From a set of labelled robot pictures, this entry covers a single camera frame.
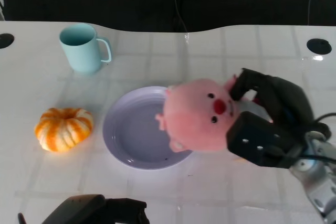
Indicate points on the light blue mug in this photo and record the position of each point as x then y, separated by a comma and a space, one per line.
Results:
81, 48

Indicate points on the white object at edge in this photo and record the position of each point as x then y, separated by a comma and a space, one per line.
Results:
1, 3

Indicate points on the orange white striped pumpkin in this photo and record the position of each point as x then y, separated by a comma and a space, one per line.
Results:
64, 129

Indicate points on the pink plush pig doll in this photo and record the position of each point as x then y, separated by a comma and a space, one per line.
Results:
199, 113

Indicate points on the black round table grommet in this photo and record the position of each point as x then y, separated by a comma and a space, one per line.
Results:
5, 40
318, 46

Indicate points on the lavender round plate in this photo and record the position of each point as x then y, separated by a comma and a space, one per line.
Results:
147, 129

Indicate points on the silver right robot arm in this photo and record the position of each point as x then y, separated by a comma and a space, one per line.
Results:
317, 171

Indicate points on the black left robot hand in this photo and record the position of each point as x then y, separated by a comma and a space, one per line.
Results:
97, 209

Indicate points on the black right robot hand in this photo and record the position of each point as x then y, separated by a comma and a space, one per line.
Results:
270, 121

